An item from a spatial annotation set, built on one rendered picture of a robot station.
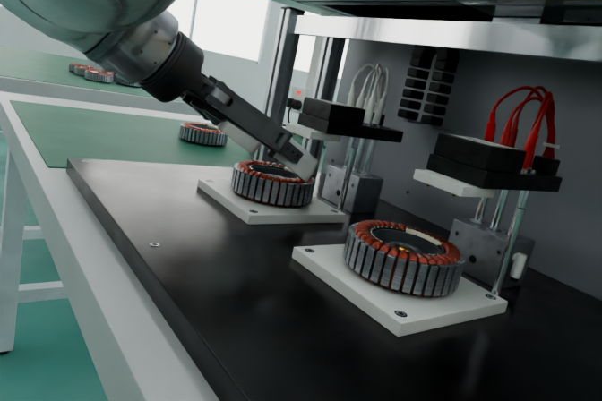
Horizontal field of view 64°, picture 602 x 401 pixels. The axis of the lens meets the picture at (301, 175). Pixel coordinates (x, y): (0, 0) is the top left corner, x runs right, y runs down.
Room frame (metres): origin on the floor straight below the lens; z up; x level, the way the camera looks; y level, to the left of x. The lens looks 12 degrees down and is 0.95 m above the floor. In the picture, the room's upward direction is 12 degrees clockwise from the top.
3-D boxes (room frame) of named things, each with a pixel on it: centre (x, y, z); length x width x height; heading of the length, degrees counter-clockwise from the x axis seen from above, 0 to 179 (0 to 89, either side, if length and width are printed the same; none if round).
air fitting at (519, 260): (0.50, -0.25, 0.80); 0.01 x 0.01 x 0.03; 37
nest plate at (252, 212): (0.64, 0.03, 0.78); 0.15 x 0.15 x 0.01; 37
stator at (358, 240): (0.45, -0.11, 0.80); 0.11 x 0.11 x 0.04
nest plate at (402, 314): (0.45, -0.11, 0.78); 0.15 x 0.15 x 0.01; 37
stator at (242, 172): (0.64, 0.04, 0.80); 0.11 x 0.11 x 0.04
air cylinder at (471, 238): (0.54, -0.23, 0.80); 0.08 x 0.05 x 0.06; 37
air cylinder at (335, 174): (0.73, -0.08, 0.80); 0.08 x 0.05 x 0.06; 37
